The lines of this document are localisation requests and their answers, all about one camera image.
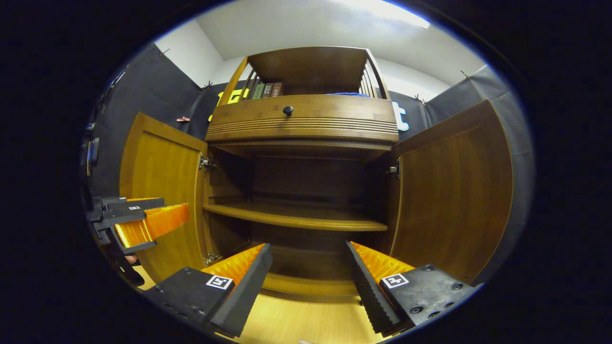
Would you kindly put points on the blue cloth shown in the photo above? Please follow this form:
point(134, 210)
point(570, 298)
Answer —
point(349, 94)

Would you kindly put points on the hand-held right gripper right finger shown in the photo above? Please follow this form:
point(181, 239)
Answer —
point(368, 291)

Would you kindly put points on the reddish brown book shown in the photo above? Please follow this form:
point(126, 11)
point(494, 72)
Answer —
point(277, 90)

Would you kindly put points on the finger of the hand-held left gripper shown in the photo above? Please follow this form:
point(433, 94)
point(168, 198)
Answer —
point(162, 222)
point(136, 204)

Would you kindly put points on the green book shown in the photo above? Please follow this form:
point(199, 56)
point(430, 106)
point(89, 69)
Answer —
point(258, 91)

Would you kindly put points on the wooden cabinet shelf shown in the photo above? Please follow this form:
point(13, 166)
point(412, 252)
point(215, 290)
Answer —
point(296, 217)

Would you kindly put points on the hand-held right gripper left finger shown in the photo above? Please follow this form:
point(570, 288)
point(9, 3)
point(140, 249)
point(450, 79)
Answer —
point(246, 291)

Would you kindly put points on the black round drawer knob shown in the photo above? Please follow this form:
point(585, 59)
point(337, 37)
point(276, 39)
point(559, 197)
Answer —
point(288, 111)

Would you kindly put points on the dark brown book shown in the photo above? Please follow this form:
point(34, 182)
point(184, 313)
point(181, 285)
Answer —
point(267, 90)

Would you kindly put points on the wooden ribbed drawer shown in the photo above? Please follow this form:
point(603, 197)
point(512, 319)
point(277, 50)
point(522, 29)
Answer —
point(334, 114)

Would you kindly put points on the wooden double-door shoe cabinet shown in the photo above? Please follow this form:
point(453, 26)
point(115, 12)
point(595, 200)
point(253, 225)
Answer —
point(311, 181)

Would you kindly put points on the wooden shoe cabinet door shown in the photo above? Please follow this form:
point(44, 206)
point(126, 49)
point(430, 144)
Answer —
point(454, 191)
point(162, 172)

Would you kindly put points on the metal door hinge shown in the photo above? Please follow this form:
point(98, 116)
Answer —
point(394, 169)
point(211, 259)
point(206, 163)

